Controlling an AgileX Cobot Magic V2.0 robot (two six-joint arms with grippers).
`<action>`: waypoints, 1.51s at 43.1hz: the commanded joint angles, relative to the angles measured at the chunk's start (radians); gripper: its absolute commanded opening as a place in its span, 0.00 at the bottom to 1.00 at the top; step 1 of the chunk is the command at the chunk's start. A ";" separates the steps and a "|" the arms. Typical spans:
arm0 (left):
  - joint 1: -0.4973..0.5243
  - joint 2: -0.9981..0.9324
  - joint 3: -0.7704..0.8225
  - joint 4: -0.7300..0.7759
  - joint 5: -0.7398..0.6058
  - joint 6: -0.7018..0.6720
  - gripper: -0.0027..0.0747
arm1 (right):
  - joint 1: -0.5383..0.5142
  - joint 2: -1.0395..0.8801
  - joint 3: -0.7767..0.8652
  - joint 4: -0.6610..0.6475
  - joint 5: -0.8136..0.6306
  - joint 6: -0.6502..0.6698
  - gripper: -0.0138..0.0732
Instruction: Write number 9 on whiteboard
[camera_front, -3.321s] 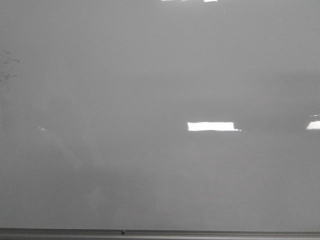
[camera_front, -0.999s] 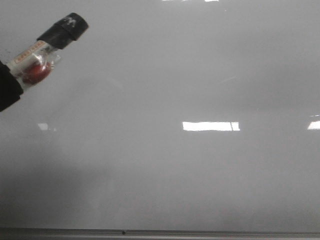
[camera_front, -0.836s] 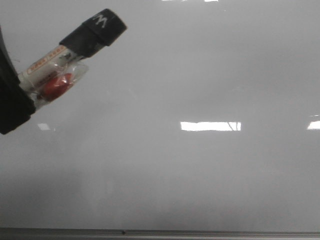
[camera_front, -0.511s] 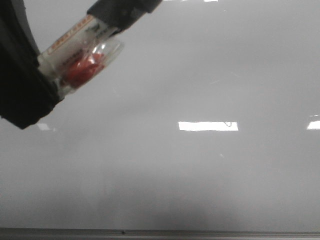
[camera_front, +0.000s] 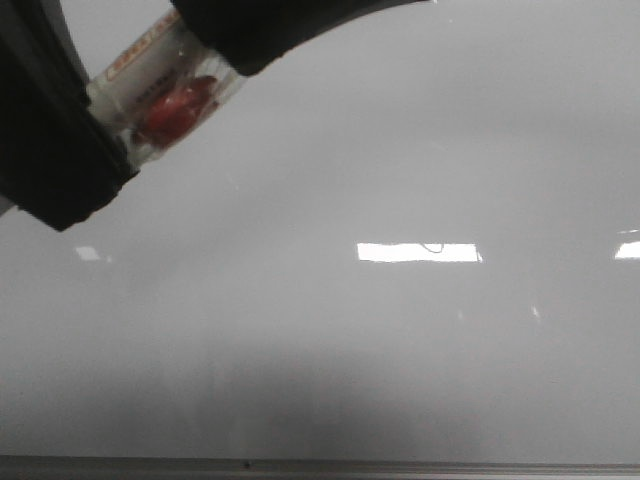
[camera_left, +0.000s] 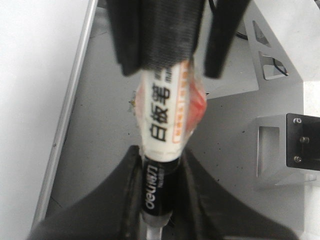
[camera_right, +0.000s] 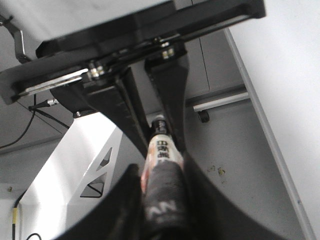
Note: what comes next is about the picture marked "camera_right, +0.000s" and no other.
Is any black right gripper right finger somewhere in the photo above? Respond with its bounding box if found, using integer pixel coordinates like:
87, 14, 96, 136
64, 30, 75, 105
144, 42, 188, 153

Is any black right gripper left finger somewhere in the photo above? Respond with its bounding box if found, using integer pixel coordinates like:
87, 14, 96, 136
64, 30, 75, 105
50, 67, 150, 157

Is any whiteboard stand leg with caster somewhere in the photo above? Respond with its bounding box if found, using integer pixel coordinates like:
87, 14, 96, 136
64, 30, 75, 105
193, 91, 250, 123

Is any white whiteboard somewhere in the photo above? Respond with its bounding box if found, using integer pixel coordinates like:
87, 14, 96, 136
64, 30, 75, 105
225, 0, 320, 240

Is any white metal robot stand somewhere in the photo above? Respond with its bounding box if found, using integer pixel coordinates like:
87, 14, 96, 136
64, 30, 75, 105
0, 111, 125, 240

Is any black cable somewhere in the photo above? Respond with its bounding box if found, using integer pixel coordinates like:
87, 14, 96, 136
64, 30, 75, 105
0, 93, 71, 151

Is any yellow tagged cable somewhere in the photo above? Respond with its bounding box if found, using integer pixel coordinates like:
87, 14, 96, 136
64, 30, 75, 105
11, 189, 42, 240

